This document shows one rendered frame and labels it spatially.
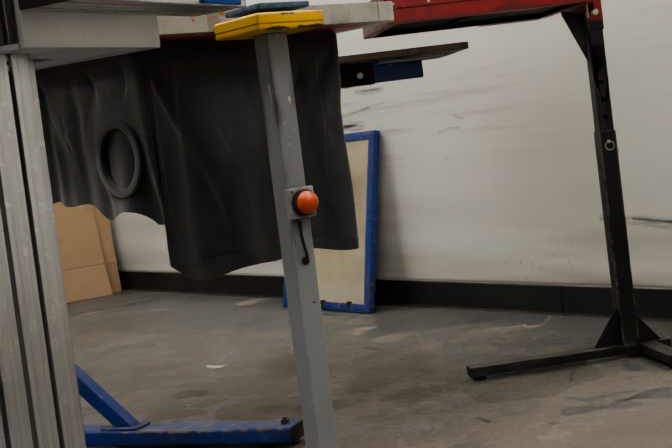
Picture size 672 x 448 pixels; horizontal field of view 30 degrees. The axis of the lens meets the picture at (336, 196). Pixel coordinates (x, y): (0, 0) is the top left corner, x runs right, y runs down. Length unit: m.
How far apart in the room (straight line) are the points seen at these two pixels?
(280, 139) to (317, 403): 0.43
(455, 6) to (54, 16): 1.93
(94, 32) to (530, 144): 3.09
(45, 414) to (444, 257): 3.52
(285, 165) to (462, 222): 2.91
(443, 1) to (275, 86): 1.40
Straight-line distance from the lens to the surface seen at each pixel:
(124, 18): 1.69
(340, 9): 2.35
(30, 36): 1.54
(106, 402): 3.39
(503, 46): 4.63
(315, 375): 2.05
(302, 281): 2.02
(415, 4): 3.34
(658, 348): 3.65
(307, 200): 1.98
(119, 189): 2.32
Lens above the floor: 0.76
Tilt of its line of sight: 3 degrees down
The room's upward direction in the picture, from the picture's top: 7 degrees counter-clockwise
